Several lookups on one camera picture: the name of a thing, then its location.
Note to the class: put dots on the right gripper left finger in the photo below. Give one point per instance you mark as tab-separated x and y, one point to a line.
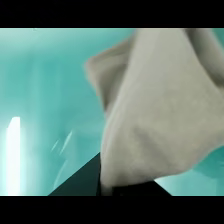
81	183

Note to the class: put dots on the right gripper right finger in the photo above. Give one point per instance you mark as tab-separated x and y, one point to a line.
143	189

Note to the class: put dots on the beige garment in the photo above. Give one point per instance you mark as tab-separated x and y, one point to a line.
156	113

